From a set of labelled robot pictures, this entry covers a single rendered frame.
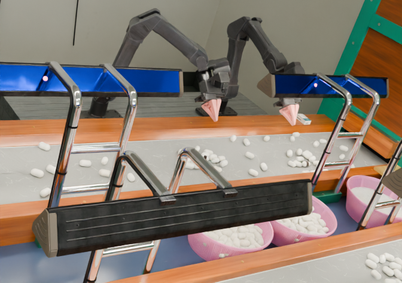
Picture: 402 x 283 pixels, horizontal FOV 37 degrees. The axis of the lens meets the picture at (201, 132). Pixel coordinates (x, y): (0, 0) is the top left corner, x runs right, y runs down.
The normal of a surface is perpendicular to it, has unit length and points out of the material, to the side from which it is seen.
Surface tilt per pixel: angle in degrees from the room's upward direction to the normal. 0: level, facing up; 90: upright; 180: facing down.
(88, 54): 90
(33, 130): 0
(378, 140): 90
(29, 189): 0
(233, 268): 0
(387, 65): 90
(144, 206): 58
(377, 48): 90
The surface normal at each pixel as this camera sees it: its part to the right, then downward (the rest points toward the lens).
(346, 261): 0.29, -0.86
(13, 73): 0.61, -0.03
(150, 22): 0.11, 0.47
